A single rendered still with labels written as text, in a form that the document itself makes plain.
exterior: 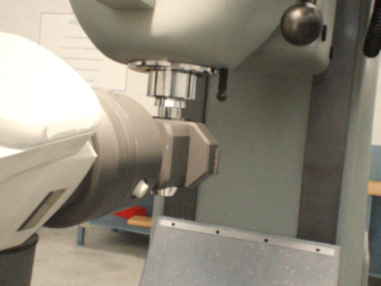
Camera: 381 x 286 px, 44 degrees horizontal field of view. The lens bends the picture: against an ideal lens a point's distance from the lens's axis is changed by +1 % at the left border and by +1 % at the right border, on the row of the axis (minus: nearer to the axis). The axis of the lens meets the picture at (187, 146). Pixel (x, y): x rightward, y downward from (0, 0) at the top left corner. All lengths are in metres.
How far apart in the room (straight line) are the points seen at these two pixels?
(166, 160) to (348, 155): 0.48
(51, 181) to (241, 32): 0.22
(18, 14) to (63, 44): 0.74
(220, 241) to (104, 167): 0.57
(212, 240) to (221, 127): 0.20
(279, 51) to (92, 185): 0.32
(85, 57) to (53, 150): 5.36
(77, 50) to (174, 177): 5.28
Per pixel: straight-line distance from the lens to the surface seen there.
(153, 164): 0.32
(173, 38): 0.37
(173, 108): 0.44
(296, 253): 0.80
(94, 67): 5.47
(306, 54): 0.54
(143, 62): 0.42
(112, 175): 0.27
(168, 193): 0.44
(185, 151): 0.37
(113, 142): 0.27
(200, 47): 0.38
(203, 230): 0.83
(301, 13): 0.34
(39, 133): 0.18
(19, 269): 2.35
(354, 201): 0.81
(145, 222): 4.50
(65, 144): 0.20
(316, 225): 0.80
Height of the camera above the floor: 1.26
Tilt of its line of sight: 3 degrees down
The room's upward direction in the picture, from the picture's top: 5 degrees clockwise
